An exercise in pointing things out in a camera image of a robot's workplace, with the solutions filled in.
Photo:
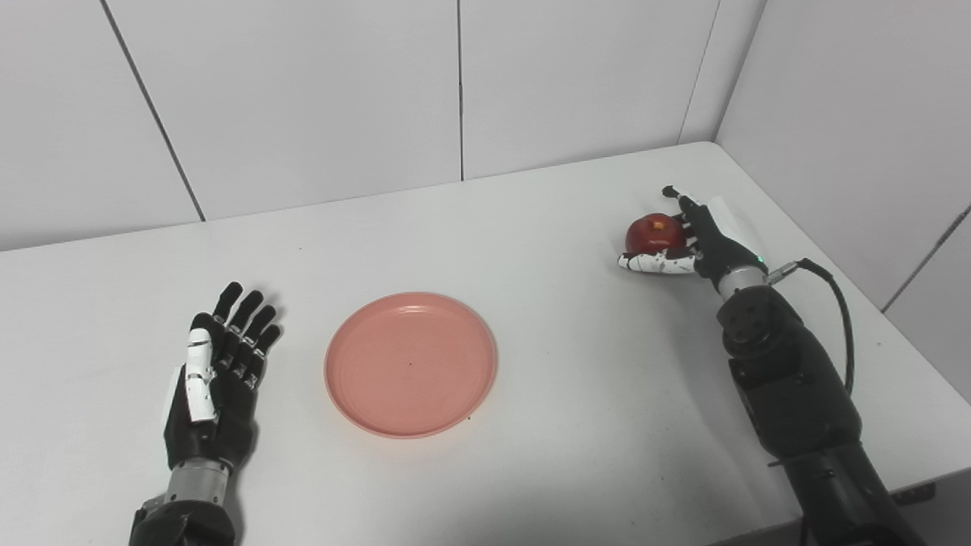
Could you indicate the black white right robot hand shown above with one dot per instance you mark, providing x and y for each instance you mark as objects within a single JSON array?
[{"x": 721, "y": 243}]

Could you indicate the pink round plate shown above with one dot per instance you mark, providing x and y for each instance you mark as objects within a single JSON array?
[{"x": 411, "y": 365}]

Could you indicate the red apple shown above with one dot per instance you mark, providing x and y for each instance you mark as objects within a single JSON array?
[{"x": 654, "y": 233}]

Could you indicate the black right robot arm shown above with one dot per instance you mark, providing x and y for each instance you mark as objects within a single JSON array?
[{"x": 796, "y": 379}]

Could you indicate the black table frame bar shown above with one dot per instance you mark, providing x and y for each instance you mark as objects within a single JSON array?
[{"x": 914, "y": 494}]

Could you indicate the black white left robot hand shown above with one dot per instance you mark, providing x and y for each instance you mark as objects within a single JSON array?
[{"x": 216, "y": 417}]

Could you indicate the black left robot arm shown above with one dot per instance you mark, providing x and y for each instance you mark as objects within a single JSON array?
[{"x": 182, "y": 523}]

